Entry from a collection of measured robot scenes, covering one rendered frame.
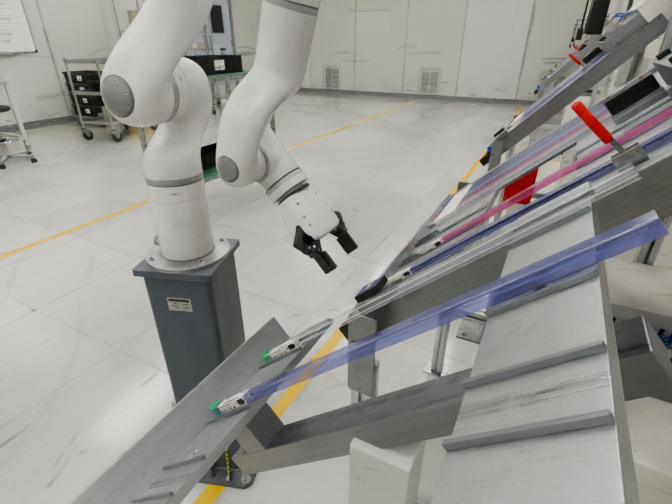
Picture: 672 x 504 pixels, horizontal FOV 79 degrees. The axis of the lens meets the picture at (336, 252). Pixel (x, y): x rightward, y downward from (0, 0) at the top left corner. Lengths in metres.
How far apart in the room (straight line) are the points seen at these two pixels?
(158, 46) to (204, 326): 0.59
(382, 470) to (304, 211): 0.48
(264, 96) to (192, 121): 0.27
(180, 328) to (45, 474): 0.73
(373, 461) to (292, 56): 0.59
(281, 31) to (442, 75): 8.98
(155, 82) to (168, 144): 0.15
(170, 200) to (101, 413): 1.00
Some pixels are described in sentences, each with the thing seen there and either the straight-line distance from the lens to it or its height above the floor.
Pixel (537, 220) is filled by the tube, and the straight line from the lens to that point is 0.39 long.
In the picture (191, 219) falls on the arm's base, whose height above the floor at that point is 0.81.
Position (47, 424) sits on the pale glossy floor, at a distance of 1.78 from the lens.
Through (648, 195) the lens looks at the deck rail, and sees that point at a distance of 0.56.
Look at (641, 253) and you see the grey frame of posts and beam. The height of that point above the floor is 0.65.
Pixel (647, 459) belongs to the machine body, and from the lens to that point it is 0.79.
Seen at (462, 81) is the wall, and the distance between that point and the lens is 9.57.
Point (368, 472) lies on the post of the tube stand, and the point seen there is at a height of 0.79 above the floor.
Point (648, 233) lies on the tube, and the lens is 0.28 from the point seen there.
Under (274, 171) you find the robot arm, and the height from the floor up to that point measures 0.94.
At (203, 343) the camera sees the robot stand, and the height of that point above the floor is 0.50.
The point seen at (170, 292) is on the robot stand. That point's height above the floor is 0.64.
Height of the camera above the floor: 1.15
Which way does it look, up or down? 28 degrees down
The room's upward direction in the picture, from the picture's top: straight up
